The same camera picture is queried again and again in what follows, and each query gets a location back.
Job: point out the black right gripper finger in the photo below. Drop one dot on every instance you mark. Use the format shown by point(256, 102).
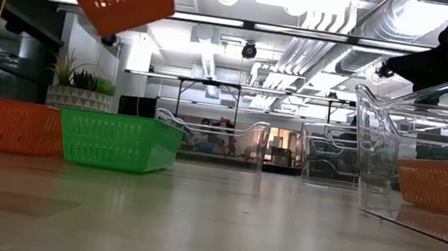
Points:
point(428, 67)

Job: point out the green plastic basket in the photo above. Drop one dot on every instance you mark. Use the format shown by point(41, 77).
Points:
point(119, 142)

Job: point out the large clear plastic bin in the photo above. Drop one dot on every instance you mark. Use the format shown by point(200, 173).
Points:
point(374, 161)

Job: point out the dark green succulent plant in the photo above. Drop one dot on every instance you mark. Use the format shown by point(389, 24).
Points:
point(84, 80)

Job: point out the bright green bushy plant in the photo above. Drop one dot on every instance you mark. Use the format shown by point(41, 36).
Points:
point(105, 86)

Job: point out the black box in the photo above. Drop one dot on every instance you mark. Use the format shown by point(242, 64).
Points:
point(136, 106)

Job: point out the red desk item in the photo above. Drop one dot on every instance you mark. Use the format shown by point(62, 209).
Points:
point(224, 122)

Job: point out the black ceiling camera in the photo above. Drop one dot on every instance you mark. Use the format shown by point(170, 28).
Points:
point(249, 50)
point(385, 71)
point(110, 40)

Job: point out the silver ceiling duct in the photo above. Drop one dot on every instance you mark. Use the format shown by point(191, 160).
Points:
point(360, 61)

